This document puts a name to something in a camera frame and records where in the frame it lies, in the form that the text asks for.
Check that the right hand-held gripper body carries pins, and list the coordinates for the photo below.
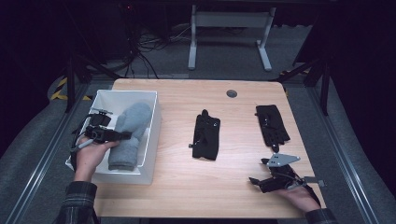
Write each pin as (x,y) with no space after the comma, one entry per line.
(280,177)

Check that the person's right hand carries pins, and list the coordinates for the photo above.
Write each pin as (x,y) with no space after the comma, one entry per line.
(299,199)

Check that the white metal desk frame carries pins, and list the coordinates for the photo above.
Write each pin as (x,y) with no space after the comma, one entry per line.
(230,20)

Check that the round grey table grommet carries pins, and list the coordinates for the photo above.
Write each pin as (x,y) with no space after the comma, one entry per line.
(231,93)

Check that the black metal stand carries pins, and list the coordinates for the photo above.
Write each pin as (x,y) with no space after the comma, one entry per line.
(71,84)
(323,84)

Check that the white box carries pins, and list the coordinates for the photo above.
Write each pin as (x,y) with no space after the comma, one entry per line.
(149,130)

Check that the grey table bracket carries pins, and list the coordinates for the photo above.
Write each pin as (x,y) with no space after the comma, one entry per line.
(315,180)

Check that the black glove with fingers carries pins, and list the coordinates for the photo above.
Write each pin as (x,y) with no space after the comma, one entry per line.
(271,124)

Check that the yellow and black floor tape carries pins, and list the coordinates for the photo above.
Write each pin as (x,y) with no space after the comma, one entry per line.
(60,90)

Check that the aluminium floor rail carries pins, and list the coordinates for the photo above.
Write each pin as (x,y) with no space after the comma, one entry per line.
(43,165)
(342,155)

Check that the person's left hand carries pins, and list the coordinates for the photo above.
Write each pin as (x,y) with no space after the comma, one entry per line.
(90,158)

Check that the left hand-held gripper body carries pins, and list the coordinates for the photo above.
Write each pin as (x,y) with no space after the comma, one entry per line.
(98,132)

